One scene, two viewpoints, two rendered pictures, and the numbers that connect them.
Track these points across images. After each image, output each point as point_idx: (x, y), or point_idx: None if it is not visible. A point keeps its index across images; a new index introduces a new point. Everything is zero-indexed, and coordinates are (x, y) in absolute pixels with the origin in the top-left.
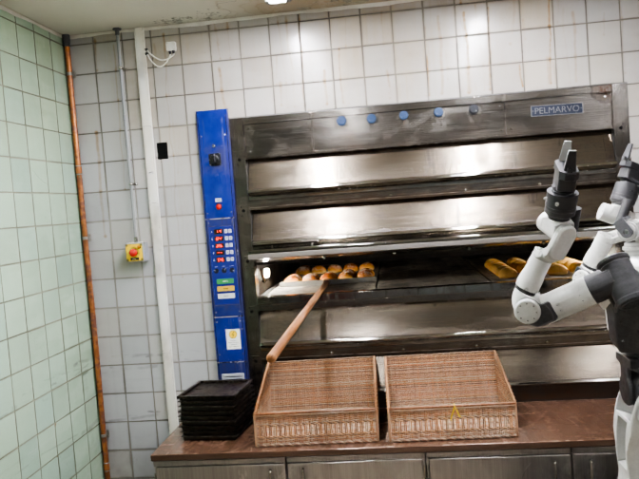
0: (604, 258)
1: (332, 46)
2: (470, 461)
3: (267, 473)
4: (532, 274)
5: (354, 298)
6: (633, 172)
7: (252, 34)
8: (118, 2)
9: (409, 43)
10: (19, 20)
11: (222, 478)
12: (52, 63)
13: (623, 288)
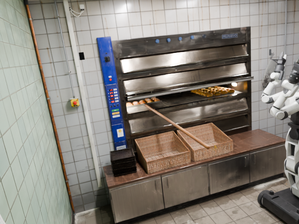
0: None
1: (152, 9)
2: (220, 162)
3: (154, 182)
4: (282, 102)
5: (164, 110)
6: (283, 61)
7: (119, 2)
8: None
9: (181, 9)
10: None
11: (137, 188)
12: (24, 14)
13: None
